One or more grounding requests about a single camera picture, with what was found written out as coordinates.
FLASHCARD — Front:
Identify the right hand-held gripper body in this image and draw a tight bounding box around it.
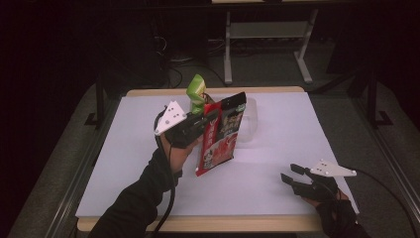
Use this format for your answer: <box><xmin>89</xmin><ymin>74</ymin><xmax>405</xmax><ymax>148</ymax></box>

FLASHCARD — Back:
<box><xmin>290</xmin><ymin>159</ymin><xmax>358</xmax><ymax>203</ymax></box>

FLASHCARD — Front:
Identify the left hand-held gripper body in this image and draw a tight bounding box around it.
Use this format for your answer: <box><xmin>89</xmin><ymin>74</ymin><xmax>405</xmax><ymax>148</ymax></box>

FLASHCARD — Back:
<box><xmin>154</xmin><ymin>100</ymin><xmax>204</xmax><ymax>149</ymax></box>

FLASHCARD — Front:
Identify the green and white food packet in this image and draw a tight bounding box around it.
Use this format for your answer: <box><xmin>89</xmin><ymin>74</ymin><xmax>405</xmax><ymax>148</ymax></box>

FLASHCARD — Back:
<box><xmin>185</xmin><ymin>73</ymin><xmax>208</xmax><ymax>116</ymax></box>

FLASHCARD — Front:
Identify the red and black food packet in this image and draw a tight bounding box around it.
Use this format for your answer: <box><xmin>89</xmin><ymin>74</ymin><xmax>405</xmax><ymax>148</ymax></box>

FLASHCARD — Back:
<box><xmin>194</xmin><ymin>91</ymin><xmax>248</xmax><ymax>178</ymax></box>

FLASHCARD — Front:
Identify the clear plastic container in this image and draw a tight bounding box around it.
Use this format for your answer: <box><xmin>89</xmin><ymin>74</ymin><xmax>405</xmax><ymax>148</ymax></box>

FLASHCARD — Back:
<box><xmin>188</xmin><ymin>96</ymin><xmax>260</xmax><ymax>144</ymax></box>

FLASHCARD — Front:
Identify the person's right hand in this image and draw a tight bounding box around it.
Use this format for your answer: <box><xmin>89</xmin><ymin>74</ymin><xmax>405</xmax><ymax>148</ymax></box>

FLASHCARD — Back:
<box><xmin>301</xmin><ymin>189</ymin><xmax>351</xmax><ymax>209</ymax></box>

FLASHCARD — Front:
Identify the person's left hand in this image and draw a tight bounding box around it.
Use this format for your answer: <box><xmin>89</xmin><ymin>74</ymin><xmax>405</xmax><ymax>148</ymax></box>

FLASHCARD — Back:
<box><xmin>161</xmin><ymin>133</ymin><xmax>204</xmax><ymax>175</ymax></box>

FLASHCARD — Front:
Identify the white table sheet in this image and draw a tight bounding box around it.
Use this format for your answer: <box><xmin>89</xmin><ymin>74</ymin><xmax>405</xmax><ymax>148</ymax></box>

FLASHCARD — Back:
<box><xmin>74</xmin><ymin>92</ymin><xmax>361</xmax><ymax>218</ymax></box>

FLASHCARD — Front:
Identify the black metal stand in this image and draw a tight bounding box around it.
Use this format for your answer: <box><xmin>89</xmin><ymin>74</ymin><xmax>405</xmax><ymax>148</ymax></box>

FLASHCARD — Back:
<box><xmin>366</xmin><ymin>68</ymin><xmax>394</xmax><ymax>128</ymax></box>
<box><xmin>83</xmin><ymin>75</ymin><xmax>107</xmax><ymax>128</ymax></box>

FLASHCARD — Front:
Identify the black floor cable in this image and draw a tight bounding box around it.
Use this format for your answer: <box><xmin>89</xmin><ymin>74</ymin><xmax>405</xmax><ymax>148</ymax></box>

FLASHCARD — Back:
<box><xmin>166</xmin><ymin>60</ymin><xmax>229</xmax><ymax>88</ymax></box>

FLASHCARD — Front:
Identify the white metal frame stand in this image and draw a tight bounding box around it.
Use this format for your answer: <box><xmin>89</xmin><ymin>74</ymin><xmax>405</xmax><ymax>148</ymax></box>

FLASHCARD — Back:
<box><xmin>223</xmin><ymin>9</ymin><xmax>320</xmax><ymax>86</ymax></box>

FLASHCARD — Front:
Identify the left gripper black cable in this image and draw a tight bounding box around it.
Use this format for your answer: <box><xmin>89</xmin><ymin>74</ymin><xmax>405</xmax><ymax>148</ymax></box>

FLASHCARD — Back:
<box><xmin>150</xmin><ymin>110</ymin><xmax>177</xmax><ymax>238</ymax></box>

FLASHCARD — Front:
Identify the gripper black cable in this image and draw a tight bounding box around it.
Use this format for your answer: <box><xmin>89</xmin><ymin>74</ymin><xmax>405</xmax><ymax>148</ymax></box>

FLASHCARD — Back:
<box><xmin>330</xmin><ymin>167</ymin><xmax>420</xmax><ymax>238</ymax></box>
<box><xmin>150</xmin><ymin>110</ymin><xmax>177</xmax><ymax>238</ymax></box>

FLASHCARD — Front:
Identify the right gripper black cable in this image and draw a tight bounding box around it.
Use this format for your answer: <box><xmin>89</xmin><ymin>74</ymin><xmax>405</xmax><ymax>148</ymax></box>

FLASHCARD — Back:
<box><xmin>330</xmin><ymin>167</ymin><xmax>420</xmax><ymax>238</ymax></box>

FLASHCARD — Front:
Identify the metal frame rail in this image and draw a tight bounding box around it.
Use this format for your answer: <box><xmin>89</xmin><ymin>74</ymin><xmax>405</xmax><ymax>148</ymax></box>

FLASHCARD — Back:
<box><xmin>46</xmin><ymin>98</ymin><xmax>120</xmax><ymax>238</ymax></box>
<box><xmin>351</xmin><ymin>97</ymin><xmax>420</xmax><ymax>212</ymax></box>

